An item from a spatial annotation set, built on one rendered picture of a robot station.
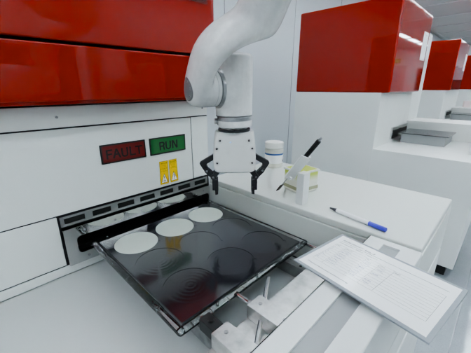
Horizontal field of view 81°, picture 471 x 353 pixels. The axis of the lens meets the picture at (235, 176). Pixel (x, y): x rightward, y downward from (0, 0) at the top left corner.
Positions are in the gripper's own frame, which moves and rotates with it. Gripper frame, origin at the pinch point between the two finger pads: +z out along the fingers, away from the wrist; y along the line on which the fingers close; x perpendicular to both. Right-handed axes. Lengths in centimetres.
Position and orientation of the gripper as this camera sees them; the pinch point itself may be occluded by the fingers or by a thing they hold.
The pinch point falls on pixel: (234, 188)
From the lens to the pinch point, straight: 70.2
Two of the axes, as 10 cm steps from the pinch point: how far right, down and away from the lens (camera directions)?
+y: 10.0, -0.1, 0.1
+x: -0.2, -3.3, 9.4
